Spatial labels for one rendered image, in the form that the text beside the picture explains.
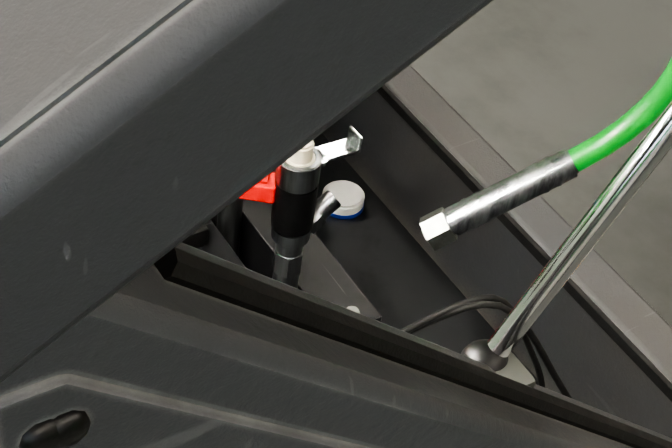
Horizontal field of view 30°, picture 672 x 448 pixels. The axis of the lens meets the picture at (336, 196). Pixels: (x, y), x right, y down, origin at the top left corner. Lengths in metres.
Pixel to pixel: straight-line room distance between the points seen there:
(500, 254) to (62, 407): 0.81
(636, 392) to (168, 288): 0.73
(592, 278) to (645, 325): 0.06
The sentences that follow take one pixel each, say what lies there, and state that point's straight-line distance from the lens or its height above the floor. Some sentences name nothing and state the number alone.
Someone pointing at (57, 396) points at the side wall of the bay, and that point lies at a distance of 0.24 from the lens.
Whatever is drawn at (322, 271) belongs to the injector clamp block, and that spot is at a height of 0.98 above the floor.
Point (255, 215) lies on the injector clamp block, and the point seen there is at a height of 0.98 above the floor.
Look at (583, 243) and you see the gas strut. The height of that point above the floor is 1.36.
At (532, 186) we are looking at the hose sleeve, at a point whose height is 1.15.
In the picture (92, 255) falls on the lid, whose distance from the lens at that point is 0.18.
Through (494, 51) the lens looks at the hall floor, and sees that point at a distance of 2.85.
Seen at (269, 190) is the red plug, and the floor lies 1.08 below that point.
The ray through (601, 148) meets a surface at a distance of 0.72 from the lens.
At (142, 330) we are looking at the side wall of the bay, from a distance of 0.24.
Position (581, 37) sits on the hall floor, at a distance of 2.96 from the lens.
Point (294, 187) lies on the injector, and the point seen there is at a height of 1.09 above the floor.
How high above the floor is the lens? 1.61
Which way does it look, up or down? 42 degrees down
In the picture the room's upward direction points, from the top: 8 degrees clockwise
